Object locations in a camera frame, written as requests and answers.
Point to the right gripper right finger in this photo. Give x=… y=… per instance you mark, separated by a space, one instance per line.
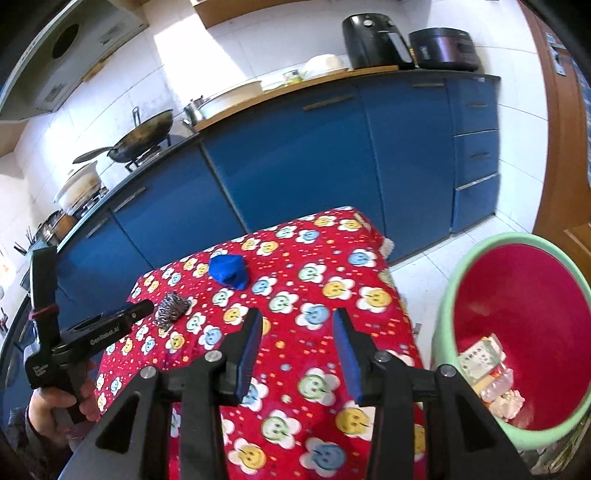
x=357 y=352

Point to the red smiley flower tablecloth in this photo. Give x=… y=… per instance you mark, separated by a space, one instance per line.
x=297 y=421

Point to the steel wool scrubber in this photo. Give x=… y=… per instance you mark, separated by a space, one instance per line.
x=171 y=307

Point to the cream paper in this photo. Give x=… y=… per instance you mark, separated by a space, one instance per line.
x=507 y=406

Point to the wooden door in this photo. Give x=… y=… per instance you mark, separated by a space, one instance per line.
x=564 y=213

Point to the white bowl on counter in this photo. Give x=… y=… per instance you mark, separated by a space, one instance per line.
x=322 y=65

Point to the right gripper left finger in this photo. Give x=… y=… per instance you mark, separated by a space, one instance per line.
x=239 y=350

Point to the steel pot far left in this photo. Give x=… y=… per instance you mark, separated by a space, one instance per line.
x=55 y=228

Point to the blue lower kitchen cabinets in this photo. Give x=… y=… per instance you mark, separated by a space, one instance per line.
x=415 y=151

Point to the black wok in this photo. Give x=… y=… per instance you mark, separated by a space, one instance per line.
x=145 y=135

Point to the light green medicine box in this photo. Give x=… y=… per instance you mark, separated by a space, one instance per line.
x=481 y=358

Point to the white pot with lid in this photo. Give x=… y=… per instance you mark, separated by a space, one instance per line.
x=80 y=186

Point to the person's left hand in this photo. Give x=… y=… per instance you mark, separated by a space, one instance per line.
x=44 y=401

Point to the range hood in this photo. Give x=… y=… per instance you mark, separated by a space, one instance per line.
x=48 y=47

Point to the blue cloth wad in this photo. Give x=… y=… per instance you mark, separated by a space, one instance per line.
x=229 y=271

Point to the dark rice cooker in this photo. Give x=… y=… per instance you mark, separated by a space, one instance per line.
x=442 y=48

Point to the black air fryer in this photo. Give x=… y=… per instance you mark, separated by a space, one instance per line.
x=372 y=40

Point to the red bin with green rim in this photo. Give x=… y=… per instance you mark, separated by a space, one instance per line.
x=531 y=295

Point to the large white basin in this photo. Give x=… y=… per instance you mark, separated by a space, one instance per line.
x=224 y=101

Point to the white plastic wrapper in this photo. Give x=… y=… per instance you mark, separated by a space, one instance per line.
x=501 y=384

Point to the steel kettle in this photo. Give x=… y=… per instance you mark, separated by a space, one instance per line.
x=192 y=111

